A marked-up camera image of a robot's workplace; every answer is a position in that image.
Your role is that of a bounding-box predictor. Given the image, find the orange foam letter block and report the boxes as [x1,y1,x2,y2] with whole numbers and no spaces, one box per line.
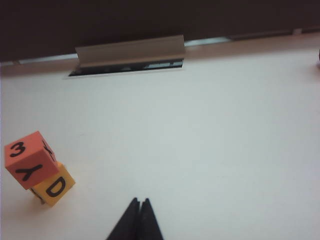
[4,130,60,189]

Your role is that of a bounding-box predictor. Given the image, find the yellow foam letter block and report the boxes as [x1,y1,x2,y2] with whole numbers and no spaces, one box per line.
[29,161,77,208]

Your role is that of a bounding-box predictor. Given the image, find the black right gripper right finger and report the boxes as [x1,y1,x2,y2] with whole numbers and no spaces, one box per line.
[136,197,165,240]

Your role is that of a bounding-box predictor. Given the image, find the grey fabric desk partition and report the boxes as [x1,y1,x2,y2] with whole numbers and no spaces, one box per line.
[0,0,320,63]

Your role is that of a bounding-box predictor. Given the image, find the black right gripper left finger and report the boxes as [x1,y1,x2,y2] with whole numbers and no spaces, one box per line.
[105,197,141,240]

